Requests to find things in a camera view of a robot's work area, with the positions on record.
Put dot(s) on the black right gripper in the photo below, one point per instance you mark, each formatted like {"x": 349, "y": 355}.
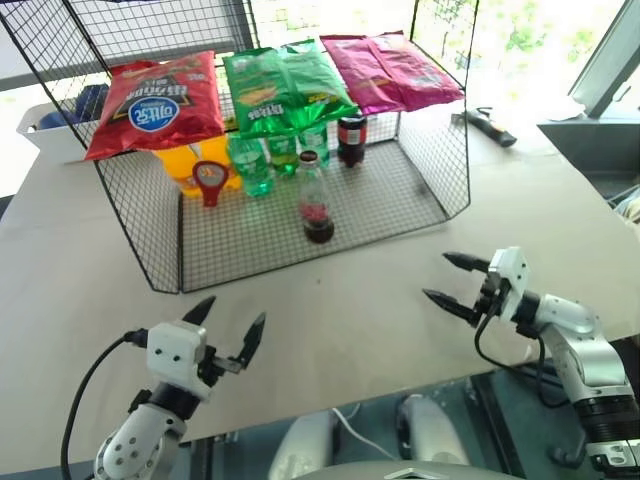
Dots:
{"x": 489, "y": 302}

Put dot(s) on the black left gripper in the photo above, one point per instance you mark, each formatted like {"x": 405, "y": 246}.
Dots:
{"x": 220, "y": 367}

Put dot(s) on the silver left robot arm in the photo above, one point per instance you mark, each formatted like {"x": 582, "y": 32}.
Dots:
{"x": 142, "y": 435}

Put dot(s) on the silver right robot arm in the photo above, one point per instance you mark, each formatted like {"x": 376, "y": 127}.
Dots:
{"x": 585, "y": 360}

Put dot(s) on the clear glass cola bottle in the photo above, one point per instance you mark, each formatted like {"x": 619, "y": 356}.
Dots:
{"x": 316, "y": 210}

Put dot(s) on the green soda plastic bottle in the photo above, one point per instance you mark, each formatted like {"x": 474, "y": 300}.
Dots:
{"x": 254, "y": 170}
{"x": 282, "y": 155}
{"x": 315, "y": 142}

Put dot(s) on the orange soda plastic bottle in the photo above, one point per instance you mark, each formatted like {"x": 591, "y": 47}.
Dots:
{"x": 175, "y": 165}

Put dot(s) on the dark cola plastic bottle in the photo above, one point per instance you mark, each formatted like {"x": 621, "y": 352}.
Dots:
{"x": 351, "y": 142}

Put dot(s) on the grey rounded shape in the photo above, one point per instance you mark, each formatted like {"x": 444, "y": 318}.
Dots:
{"x": 432, "y": 430}
{"x": 302, "y": 445}

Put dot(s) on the black handheld tool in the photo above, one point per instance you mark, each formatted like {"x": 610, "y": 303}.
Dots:
{"x": 492, "y": 129}

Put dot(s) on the grey box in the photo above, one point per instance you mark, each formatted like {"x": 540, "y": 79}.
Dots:
{"x": 595, "y": 150}

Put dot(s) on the magenta chip bag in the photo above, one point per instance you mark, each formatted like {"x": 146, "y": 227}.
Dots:
{"x": 415, "y": 75}
{"x": 357, "y": 75}

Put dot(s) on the red chip bag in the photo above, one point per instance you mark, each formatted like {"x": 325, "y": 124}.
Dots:
{"x": 155, "y": 105}

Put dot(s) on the green chip bag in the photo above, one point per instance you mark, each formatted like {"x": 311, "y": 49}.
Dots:
{"x": 255, "y": 95}
{"x": 320, "y": 75}

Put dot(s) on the white plastic bin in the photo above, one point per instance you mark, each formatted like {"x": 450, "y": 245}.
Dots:
{"x": 50, "y": 140}

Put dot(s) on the blue item in bin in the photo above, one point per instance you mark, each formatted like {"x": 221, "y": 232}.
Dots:
{"x": 52, "y": 120}

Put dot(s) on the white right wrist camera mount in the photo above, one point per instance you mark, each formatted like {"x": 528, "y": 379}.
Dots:
{"x": 512, "y": 280}

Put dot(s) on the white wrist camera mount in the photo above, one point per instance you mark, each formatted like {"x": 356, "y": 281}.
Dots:
{"x": 512, "y": 280}
{"x": 172, "y": 355}

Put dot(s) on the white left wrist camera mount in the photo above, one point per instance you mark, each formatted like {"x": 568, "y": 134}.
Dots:
{"x": 172, "y": 355}

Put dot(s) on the grey window frame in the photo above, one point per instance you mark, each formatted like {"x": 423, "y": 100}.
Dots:
{"x": 607, "y": 60}

